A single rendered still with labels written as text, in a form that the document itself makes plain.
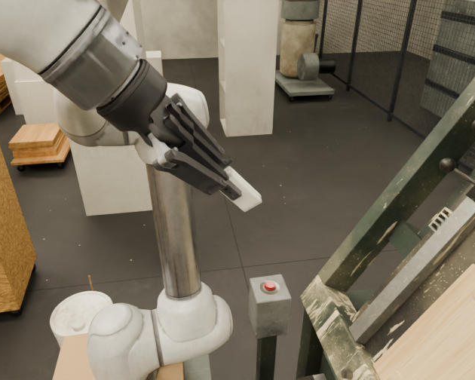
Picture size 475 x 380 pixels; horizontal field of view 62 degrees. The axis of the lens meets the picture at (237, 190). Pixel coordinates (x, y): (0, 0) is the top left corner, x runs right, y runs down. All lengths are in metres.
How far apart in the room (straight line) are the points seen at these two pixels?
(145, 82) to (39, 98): 4.68
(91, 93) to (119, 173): 2.97
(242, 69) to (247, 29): 0.42
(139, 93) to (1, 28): 0.12
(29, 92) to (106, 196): 2.00
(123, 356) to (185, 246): 0.32
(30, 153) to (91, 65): 4.18
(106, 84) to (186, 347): 0.87
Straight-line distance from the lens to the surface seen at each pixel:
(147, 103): 0.41
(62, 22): 0.39
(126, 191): 3.44
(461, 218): 1.20
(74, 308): 2.26
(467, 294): 1.16
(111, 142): 0.92
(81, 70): 0.39
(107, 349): 1.11
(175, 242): 1.00
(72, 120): 0.78
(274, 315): 1.41
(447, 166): 1.14
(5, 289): 2.69
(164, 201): 0.96
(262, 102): 4.81
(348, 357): 1.33
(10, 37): 0.39
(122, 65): 0.40
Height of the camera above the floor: 1.91
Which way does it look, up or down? 31 degrees down
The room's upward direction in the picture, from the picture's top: straight up
